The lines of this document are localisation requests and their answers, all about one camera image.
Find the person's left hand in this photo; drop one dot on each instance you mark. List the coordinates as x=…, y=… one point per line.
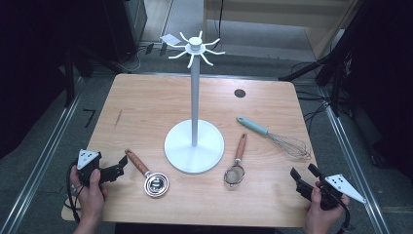
x=91, y=198

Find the white round base plate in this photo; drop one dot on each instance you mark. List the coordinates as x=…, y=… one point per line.
x=195, y=97

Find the black metal stand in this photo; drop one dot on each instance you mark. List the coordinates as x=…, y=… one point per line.
x=324, y=65
x=68, y=81

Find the metal floor rail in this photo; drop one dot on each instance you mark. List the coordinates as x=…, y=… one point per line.
x=39, y=162
x=354, y=162

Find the white paper sheet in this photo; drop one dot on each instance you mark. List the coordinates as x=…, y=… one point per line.
x=170, y=39

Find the person's right hand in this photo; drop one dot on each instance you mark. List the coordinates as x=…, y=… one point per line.
x=321, y=221

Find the black cabinet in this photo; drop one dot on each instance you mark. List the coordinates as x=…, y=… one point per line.
x=125, y=29

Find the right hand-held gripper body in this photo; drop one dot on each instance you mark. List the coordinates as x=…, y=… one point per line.
x=341, y=187

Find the dark round table grommet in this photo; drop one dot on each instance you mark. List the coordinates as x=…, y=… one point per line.
x=239, y=93

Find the light wooden furniture panel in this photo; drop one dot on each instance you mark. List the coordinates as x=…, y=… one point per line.
x=259, y=13

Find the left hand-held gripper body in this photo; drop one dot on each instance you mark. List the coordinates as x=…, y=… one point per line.
x=87, y=159

